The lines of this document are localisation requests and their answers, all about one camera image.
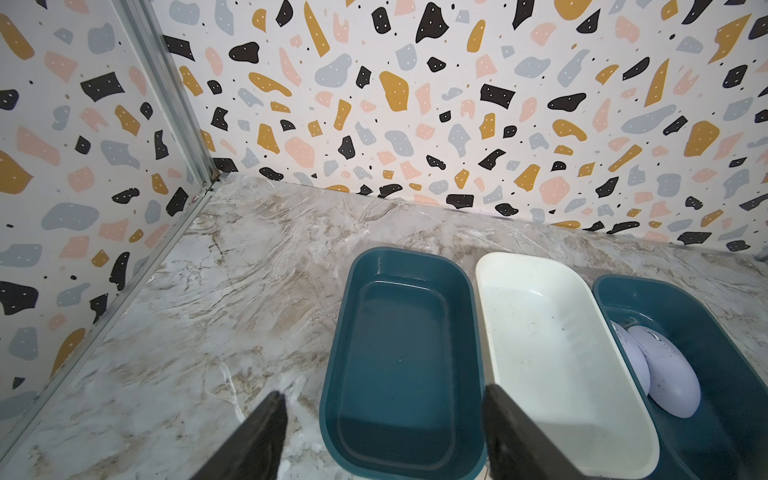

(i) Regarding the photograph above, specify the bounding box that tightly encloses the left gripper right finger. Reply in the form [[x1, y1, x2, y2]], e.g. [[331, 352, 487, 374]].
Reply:
[[482, 384, 585, 480]]

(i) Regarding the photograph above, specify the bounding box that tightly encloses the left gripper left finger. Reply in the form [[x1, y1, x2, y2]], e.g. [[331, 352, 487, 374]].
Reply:
[[192, 391, 288, 479]]

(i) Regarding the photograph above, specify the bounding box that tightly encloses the purple mouse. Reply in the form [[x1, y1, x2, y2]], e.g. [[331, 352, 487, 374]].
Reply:
[[611, 321, 651, 395], [628, 325, 701, 419]]

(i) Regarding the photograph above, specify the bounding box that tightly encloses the purple mouse front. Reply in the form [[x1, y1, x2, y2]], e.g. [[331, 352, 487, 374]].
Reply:
[[628, 325, 701, 419]]

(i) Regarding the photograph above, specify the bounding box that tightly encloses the white storage box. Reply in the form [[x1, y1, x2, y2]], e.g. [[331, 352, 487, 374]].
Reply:
[[475, 252, 660, 479]]

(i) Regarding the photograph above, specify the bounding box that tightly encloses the left teal storage box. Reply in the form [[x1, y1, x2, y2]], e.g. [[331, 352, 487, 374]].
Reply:
[[319, 247, 487, 479]]

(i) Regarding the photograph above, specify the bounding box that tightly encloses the teal storage box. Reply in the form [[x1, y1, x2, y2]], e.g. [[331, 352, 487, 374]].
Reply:
[[319, 247, 487, 479], [592, 275, 767, 479]]

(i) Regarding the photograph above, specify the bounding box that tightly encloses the right teal storage box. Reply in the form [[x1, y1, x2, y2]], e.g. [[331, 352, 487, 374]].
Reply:
[[592, 275, 767, 479]]

